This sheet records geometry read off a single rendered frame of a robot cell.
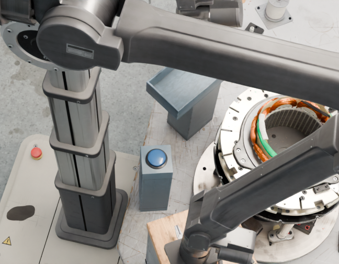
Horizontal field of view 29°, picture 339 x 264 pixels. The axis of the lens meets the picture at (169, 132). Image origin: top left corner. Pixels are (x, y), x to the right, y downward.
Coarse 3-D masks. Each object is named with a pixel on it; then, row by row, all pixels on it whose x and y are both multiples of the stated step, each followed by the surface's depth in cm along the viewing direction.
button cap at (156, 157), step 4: (152, 152) 148; (156, 152) 148; (160, 152) 149; (148, 156) 148; (152, 156) 148; (156, 156) 148; (160, 156) 148; (164, 156) 148; (148, 160) 148; (152, 160) 148; (156, 160) 148; (160, 160) 148; (164, 160) 148; (152, 164) 148; (156, 164) 147; (160, 164) 147
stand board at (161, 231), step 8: (168, 216) 140; (176, 216) 140; (184, 216) 140; (152, 224) 139; (160, 224) 139; (168, 224) 139; (176, 224) 139; (184, 224) 139; (240, 224) 140; (152, 232) 138; (160, 232) 138; (168, 232) 138; (152, 240) 138; (160, 240) 137; (168, 240) 137; (160, 248) 137; (160, 256) 136
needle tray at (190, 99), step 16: (160, 80) 159; (176, 80) 160; (192, 80) 160; (208, 80) 160; (160, 96) 154; (176, 96) 157; (192, 96) 158; (208, 96) 165; (176, 112) 152; (192, 112) 165; (208, 112) 175; (176, 128) 179; (192, 128) 175
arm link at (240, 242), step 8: (192, 232) 109; (200, 232) 108; (232, 232) 114; (240, 232) 114; (248, 232) 114; (192, 240) 110; (200, 240) 109; (208, 240) 108; (224, 240) 113; (232, 240) 113; (240, 240) 113; (248, 240) 113; (200, 248) 111; (224, 248) 114; (232, 248) 114; (240, 248) 113; (248, 248) 112; (224, 256) 115; (232, 256) 114; (240, 256) 114; (248, 256) 114
